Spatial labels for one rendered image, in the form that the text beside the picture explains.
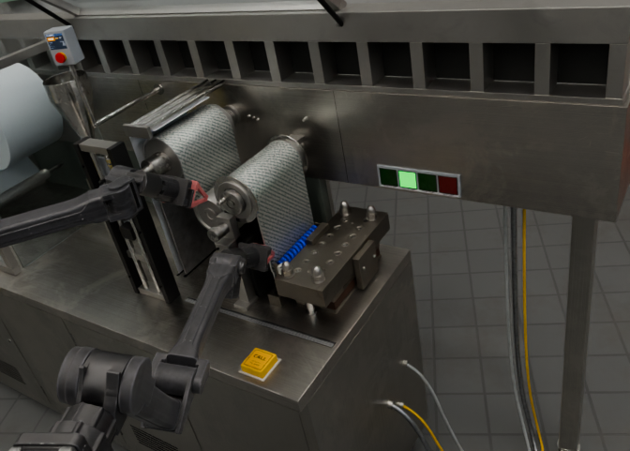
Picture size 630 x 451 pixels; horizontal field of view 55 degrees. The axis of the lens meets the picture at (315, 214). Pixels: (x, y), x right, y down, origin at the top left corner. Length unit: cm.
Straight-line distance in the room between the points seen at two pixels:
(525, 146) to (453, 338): 152
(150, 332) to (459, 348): 150
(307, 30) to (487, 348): 172
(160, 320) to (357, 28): 102
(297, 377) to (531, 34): 99
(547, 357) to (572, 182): 139
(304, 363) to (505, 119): 80
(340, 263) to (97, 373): 98
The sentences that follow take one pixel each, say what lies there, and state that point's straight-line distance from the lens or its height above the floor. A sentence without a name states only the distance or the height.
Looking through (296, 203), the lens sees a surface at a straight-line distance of 181.
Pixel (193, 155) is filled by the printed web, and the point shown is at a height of 134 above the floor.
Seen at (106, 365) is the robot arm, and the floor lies 151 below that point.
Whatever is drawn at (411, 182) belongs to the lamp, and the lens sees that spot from 175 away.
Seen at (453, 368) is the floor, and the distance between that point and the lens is 280.
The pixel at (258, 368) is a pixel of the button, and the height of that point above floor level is 92.
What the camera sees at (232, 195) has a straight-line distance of 164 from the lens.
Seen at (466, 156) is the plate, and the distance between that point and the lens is 165.
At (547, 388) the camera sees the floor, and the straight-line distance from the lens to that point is 275.
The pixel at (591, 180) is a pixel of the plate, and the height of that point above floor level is 125.
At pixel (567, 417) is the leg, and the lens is 240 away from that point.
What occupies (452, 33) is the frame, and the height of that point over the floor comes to 160.
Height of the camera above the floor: 204
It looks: 31 degrees down
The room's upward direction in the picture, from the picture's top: 11 degrees counter-clockwise
